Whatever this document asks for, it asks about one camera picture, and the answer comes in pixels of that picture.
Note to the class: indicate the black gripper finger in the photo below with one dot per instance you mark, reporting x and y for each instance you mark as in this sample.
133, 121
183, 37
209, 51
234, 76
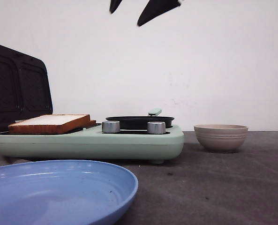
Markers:
155, 8
114, 5

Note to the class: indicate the bread slice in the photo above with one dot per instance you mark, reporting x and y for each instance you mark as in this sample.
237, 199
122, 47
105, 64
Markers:
91, 123
50, 124

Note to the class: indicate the breakfast maker lid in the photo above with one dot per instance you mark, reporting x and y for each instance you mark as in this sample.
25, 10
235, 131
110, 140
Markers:
24, 87

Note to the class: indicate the beige ribbed bowl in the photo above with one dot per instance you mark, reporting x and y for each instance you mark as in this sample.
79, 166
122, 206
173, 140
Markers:
221, 137

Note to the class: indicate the mint green breakfast maker base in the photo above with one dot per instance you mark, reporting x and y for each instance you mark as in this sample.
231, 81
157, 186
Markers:
91, 143

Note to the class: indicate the black frying pan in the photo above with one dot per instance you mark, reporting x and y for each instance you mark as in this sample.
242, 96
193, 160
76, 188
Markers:
141, 122

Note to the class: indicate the right silver knob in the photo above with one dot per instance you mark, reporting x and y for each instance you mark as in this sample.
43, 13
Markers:
156, 127

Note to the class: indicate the silver knob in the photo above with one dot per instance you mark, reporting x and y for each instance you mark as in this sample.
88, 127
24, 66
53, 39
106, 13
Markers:
156, 127
110, 127

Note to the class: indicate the left silver knob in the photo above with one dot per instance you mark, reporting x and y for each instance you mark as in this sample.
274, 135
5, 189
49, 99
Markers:
110, 127

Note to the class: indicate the blue plate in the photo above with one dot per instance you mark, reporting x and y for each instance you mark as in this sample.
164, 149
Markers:
65, 192

